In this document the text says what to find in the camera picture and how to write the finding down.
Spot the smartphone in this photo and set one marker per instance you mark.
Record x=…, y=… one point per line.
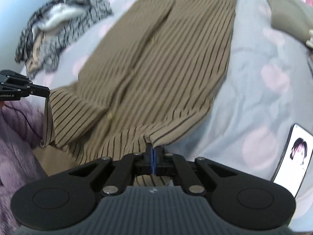
x=293, y=156

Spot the beige garment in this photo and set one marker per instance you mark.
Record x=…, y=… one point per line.
x=35, y=53

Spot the white garment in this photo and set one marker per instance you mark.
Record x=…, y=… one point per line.
x=58, y=14

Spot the tan striped button shirt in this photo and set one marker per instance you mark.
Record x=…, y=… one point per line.
x=159, y=66

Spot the taupe folded garment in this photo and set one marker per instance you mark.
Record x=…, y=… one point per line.
x=286, y=12

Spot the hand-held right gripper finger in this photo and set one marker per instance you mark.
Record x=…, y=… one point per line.
x=157, y=159
x=151, y=159

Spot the purple fluffy robe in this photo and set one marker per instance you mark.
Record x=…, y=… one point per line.
x=14, y=188

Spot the bed with pink dotted sheet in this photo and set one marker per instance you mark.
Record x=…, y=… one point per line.
x=256, y=78

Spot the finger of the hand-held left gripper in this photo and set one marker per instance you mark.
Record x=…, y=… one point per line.
x=36, y=90

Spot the dark floral garment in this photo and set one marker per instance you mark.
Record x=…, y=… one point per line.
x=27, y=36

